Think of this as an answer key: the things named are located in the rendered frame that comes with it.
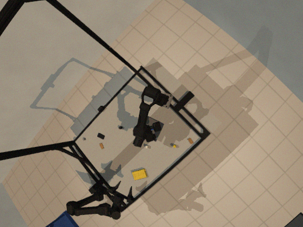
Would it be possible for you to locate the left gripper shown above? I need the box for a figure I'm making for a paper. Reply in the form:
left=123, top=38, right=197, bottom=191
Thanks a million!
left=147, top=122, right=161, bottom=134

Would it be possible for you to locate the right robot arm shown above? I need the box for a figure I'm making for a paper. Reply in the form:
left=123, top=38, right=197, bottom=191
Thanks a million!
left=66, top=186, right=123, bottom=220

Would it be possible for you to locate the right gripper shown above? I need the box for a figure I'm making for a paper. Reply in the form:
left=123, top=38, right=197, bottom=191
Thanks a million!
left=107, top=181, right=135, bottom=206

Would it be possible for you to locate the yellow sponge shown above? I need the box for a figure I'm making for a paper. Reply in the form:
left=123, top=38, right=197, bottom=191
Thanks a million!
left=132, top=169, right=147, bottom=180

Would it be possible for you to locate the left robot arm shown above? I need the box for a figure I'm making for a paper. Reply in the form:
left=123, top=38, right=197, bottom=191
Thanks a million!
left=133, top=85, right=169, bottom=147

